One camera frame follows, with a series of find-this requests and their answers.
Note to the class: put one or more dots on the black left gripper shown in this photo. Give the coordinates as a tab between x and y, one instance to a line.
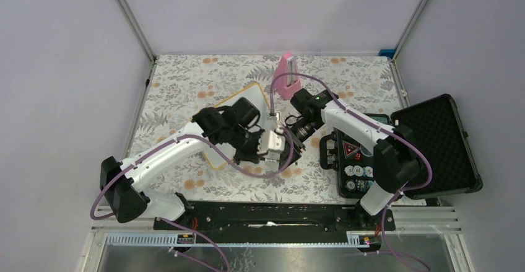
252	155

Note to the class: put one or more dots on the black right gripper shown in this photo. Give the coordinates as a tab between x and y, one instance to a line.
298	145

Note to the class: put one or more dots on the yellow framed whiteboard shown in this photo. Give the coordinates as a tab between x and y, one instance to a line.
253	93

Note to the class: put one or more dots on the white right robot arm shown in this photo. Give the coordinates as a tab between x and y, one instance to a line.
396	161

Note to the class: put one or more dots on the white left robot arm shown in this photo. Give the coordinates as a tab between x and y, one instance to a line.
124	184

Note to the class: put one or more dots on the triangular all-in button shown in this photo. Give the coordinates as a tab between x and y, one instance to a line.
349	149

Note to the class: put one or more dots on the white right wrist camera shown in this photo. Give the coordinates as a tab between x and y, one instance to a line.
274	117

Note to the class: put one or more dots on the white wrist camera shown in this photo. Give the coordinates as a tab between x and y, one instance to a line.
274	117
271	145

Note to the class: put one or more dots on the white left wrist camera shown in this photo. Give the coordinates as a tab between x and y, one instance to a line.
271	145

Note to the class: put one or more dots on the black mounting base plate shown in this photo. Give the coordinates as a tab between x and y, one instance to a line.
231	222

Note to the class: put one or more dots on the blue corner bracket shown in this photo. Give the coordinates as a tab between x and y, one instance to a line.
389	53

